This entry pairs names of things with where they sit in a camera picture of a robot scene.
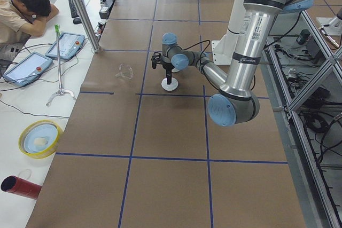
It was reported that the blue teach pendant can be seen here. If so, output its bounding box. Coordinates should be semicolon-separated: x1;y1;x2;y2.
45;32;85;61
3;52;52;87

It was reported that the yellow tape roll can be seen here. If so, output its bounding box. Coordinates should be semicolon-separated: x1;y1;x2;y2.
18;120;63;159

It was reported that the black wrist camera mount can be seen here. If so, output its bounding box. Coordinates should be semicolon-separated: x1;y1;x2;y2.
151;52;162;69

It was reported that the aluminium frame post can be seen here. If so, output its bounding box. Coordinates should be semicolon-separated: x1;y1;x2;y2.
73;0;100;53

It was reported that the white enamel mug blue rim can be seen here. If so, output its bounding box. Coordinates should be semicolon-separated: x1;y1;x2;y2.
172;68;180;73

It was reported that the metal reacher grabber green handle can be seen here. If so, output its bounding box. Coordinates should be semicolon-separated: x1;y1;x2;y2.
46;24;76;107

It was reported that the near blue teach pendant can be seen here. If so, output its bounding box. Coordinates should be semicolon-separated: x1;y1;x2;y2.
3;52;52;87

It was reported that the person in beige shirt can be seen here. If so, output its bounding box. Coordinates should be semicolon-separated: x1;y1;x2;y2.
0;0;59;62

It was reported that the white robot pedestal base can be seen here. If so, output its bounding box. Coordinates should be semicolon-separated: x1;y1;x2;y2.
212;0;245;65

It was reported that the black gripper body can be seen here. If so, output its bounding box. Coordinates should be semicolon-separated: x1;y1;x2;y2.
163;64;173;76

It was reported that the black computer mouse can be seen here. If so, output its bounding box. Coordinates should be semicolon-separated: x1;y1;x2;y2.
73;18;82;25

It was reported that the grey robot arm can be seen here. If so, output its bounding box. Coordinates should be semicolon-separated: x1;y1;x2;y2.
152;0;314;127

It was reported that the far blue teach pendant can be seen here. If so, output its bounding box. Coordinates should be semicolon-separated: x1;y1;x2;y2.
45;32;85;61

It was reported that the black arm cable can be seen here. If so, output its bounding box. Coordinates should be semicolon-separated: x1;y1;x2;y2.
181;40;212;58

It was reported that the black keyboard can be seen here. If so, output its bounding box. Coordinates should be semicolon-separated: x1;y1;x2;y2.
68;0;79;18

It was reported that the red cardboard tube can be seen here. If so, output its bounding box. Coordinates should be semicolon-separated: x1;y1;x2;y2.
1;176;42;200

